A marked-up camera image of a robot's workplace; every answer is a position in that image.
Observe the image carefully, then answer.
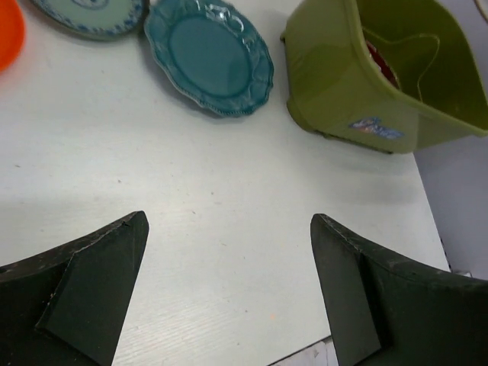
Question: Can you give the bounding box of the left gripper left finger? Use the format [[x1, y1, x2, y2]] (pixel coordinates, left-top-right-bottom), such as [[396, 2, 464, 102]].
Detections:
[[1, 211, 149, 365]]

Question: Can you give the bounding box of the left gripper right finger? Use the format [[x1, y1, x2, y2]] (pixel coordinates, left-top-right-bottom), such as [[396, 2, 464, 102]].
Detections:
[[310, 213, 487, 365]]

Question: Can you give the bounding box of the dark red rimmed plate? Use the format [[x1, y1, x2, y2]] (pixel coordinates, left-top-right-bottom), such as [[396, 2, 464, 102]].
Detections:
[[364, 38, 400, 90]]

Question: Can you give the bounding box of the orange plate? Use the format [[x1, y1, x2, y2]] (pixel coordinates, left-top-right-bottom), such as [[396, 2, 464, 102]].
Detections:
[[0, 0, 25, 72]]

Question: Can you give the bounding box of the teal scalloped plate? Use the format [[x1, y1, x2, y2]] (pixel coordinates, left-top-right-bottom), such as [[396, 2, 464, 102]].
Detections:
[[144, 1, 275, 117]]

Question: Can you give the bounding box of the olive green plastic bin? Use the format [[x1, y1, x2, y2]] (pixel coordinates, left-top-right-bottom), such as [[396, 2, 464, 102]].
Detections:
[[281, 0, 487, 153]]

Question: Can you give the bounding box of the small blue patterned plate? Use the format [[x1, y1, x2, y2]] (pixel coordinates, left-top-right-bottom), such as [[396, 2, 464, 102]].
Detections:
[[32, 0, 150, 40]]

